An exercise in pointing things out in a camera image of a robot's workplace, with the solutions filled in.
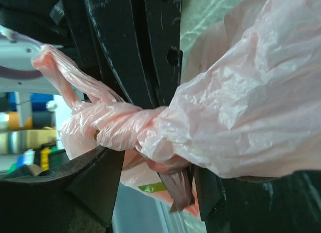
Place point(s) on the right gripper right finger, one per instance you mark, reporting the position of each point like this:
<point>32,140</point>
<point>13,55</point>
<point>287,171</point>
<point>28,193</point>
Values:
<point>287,204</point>

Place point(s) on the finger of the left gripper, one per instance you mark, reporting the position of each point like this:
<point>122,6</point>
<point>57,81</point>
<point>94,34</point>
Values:
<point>104,34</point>
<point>157,25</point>

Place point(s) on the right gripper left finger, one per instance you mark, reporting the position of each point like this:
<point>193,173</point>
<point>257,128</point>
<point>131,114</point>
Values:
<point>78,196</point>

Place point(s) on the pink plastic bag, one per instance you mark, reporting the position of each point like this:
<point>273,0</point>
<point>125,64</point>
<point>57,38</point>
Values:
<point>248,105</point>

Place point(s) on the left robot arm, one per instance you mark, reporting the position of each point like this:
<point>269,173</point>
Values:
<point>25,26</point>

